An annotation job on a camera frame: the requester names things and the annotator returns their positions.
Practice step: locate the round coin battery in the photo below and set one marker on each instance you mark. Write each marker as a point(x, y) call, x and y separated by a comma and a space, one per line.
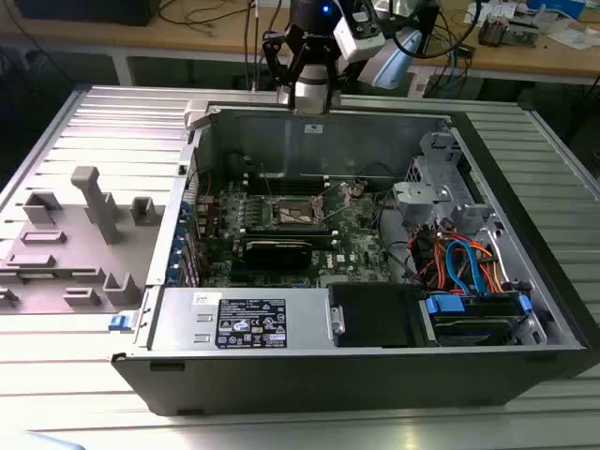
point(357, 189)

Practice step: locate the black computer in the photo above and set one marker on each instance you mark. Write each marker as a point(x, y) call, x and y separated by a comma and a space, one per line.
point(84, 11)

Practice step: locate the green motherboard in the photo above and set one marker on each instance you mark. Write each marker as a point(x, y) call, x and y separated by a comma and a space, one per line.
point(351, 244)

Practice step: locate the black RAM stick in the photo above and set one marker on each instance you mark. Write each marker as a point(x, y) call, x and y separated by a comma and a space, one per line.
point(304, 230)
point(323, 240)

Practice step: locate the blue case latch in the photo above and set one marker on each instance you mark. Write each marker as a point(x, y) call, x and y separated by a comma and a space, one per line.
point(117, 322)

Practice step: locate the hard disk in blue carrier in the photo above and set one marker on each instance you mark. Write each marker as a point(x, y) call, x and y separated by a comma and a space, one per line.
point(473, 323)

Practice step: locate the copper heat sink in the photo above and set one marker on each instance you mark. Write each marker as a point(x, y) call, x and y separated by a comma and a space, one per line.
point(492, 33)

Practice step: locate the wooden desk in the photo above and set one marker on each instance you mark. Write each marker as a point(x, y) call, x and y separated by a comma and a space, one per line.
point(515, 58)

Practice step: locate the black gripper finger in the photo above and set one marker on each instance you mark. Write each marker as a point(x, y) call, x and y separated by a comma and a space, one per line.
point(334, 94)
point(273, 58)

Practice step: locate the beige case bracket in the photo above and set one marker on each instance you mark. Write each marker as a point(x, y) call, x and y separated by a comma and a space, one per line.
point(197, 112)

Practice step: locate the grey metal box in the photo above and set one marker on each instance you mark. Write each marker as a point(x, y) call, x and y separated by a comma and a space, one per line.
point(520, 35)

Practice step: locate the silver metal drive cage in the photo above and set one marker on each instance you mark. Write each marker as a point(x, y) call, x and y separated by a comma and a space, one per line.
point(422, 197)

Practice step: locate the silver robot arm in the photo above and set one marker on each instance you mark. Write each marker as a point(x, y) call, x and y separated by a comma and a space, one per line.
point(398, 65)

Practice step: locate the small black adapter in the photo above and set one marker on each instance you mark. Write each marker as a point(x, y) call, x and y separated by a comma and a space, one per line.
point(466, 50)

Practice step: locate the silver power supply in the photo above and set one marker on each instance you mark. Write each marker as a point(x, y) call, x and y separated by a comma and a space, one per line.
point(187, 319)

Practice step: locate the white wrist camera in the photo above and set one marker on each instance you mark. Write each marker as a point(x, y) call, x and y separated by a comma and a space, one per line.
point(361, 47)

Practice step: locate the black RAM slot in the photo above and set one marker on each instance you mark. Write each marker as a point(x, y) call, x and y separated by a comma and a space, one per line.
point(309, 189)
point(309, 178)

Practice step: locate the blue box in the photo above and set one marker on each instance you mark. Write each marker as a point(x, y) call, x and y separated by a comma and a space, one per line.
point(558, 7)

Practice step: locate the black graphics card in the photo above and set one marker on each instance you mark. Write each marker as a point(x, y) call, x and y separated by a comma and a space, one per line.
point(276, 255)

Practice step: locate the grey parts rack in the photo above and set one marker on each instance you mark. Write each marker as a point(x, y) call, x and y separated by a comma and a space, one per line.
point(70, 253)

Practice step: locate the tall black box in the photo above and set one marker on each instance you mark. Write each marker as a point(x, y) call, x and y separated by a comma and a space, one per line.
point(426, 19)

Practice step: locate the white paper sheet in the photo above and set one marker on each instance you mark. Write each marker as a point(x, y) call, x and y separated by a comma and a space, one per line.
point(576, 40)

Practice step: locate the black PC case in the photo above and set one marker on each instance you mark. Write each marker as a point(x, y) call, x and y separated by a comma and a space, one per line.
point(328, 384)

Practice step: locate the CPU socket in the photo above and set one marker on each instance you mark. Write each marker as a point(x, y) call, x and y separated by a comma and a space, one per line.
point(300, 206)

